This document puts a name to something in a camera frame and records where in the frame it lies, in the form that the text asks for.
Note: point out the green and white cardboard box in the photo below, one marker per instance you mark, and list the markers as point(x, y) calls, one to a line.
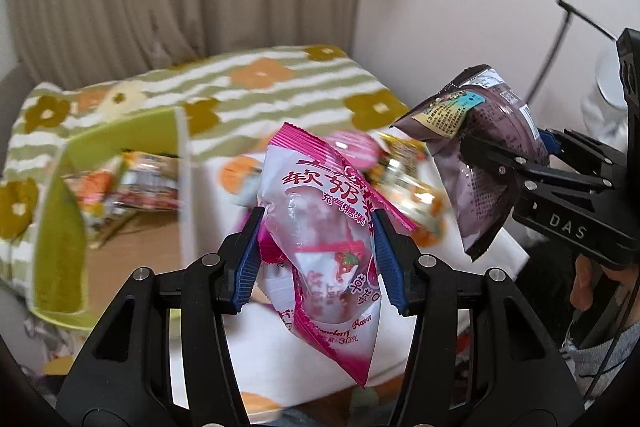
point(60, 257)

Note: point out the red striped snack packet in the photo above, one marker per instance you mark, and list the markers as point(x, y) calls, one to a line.
point(150, 182)

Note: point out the white persimmon print sheet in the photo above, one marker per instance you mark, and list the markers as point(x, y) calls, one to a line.
point(260, 357)

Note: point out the round pink snack packet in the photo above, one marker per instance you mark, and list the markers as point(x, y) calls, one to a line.
point(355, 151)

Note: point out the orange snack packet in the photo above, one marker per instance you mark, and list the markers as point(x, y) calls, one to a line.
point(97, 197)

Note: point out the purple snack packet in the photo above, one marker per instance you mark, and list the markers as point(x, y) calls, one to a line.
point(475, 219)

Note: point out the black metal stand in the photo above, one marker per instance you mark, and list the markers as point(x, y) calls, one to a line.
point(582, 13)

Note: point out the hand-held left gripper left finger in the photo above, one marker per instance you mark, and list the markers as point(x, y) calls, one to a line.
point(248, 257)

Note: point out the person's right forearm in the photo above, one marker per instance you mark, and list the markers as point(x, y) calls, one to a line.
point(600, 367)

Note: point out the green striped floral blanket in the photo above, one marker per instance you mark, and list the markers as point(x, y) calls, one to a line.
point(300, 97)

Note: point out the person's right hand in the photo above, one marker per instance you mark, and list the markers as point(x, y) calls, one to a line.
point(586, 282)

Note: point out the gold snack packet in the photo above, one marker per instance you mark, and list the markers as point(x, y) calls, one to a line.
point(410, 197)

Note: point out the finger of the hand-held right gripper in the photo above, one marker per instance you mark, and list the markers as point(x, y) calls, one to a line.
point(500, 162)
point(547, 141)

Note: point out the pink marshmallow packet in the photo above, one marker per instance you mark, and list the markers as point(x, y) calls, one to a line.
point(275, 279)
point(320, 217)

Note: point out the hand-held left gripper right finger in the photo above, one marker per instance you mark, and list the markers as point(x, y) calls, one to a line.
point(387, 257)

